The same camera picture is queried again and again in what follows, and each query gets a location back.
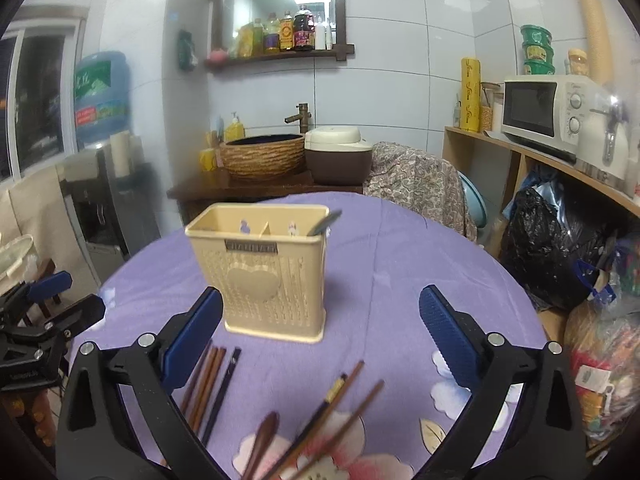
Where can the tall beige rolled mat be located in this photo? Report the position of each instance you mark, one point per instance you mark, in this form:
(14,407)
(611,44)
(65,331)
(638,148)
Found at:
(595,20)

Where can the window with white frame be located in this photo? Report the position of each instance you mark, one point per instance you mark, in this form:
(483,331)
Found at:
(45,90)

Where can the brown wooden chopstick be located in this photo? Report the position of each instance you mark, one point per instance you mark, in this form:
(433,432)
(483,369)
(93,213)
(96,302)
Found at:
(352,377)
(200,375)
(210,390)
(365,402)

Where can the yellow packet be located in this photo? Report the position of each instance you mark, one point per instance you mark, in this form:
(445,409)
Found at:
(244,42)

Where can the dark sauce bottle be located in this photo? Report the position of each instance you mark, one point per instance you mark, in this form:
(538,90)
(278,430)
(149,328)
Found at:
(303,30)

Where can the grey spoon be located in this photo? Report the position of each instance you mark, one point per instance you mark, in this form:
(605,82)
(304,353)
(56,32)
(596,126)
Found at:
(325,221)

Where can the water dispenser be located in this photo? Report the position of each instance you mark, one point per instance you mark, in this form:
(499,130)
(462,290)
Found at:
(95,210)

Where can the yellow soap pump bottle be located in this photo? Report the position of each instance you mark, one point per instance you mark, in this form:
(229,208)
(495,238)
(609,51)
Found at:
(234,130)

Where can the beige plastic utensil holder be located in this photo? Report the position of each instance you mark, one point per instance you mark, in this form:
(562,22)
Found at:
(270,285)

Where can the green wall hanger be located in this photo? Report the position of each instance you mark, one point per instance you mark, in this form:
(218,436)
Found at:
(186,50)

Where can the white kettle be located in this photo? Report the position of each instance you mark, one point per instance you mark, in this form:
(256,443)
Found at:
(595,140)

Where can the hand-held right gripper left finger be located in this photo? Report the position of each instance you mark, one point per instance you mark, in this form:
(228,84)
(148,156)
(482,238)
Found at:
(195,340)

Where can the paisley patterned cloth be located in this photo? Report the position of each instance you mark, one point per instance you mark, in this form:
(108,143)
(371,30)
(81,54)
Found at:
(415,180)

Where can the wooden framed mirror with shelf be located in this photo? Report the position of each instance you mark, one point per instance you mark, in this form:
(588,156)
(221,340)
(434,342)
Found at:
(342,10)

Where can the jar with beige lid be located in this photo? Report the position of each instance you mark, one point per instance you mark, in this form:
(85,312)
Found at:
(577,62)

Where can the woven wash basin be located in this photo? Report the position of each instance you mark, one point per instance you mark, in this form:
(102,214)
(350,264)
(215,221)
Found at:
(262,157)

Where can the yellow printed roll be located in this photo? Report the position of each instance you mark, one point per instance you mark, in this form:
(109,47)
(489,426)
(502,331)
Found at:
(470,95)

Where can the white paper roll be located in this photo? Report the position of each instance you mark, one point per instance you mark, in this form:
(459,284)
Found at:
(120,155)

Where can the black chopstick with gold band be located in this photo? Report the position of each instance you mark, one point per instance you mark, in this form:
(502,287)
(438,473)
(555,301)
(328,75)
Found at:
(320,412)

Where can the dark chopstick with silver tip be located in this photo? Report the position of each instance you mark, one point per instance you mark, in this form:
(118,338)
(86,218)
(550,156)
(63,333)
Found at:
(222,395)

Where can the yellow labelled sauce bottle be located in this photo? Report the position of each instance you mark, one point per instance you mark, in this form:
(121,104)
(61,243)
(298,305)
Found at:
(286,34)

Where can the green and yellow bottle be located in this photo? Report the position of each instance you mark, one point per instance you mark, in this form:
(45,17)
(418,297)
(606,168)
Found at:
(257,39)

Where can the white and brown rice cooker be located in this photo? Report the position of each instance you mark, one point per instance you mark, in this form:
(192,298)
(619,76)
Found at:
(337,160)

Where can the yellow cup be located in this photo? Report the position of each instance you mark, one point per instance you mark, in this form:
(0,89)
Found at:
(210,159)

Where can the brown wooden spoon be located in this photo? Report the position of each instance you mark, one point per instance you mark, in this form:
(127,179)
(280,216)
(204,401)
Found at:
(265,430)

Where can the colourful plastic bags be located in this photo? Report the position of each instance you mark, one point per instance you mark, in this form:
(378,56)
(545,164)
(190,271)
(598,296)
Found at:
(605,360)

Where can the bronze faucet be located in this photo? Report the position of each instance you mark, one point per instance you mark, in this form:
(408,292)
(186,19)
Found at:
(301,117)

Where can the light blue plastic basin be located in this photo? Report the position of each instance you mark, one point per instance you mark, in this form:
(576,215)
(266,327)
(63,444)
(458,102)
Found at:
(475,200)

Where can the white microwave oven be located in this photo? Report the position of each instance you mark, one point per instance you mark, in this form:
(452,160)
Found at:
(565,110)

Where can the yellow oil bottle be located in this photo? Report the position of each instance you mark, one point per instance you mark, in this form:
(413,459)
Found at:
(271,36)

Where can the blue water jug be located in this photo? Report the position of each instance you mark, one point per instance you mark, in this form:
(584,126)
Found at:
(102,95)

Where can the black plastic bag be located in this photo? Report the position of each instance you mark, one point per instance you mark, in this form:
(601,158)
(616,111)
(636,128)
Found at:
(545,250)

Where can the glass storage jar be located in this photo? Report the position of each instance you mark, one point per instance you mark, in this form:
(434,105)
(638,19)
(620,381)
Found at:
(492,110)

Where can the light wooden shelf unit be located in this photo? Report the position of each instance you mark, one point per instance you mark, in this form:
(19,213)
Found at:
(480,140)

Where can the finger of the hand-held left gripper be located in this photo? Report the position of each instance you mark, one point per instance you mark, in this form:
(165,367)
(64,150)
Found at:
(80,315)
(50,286)

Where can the pink soap dish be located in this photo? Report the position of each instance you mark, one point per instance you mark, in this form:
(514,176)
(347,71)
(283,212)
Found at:
(218,56)

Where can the blue plastic bag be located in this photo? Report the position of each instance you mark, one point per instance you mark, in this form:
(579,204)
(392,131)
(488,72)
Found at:
(530,182)

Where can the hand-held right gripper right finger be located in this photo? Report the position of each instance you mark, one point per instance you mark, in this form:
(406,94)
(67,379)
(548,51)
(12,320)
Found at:
(447,340)

